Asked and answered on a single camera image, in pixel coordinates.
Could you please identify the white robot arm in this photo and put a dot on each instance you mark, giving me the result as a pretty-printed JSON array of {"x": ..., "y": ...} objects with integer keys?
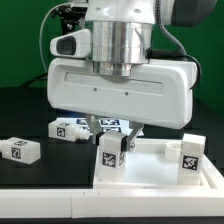
[{"x": 109, "y": 71}]

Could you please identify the white square tabletop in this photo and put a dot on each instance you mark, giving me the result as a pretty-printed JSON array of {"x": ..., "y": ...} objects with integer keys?
[{"x": 153, "y": 164}]

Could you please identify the paper sheet with markers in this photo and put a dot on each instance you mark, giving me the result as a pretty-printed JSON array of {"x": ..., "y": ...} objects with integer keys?
[{"x": 107, "y": 124}]

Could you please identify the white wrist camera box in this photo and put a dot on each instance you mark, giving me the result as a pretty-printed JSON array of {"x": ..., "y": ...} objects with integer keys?
[{"x": 73, "y": 45}]

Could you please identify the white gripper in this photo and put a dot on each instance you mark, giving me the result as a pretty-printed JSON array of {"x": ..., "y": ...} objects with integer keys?
[{"x": 157, "y": 93}]

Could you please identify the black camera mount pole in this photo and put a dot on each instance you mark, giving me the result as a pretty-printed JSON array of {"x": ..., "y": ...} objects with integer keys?
[{"x": 70, "y": 14}]

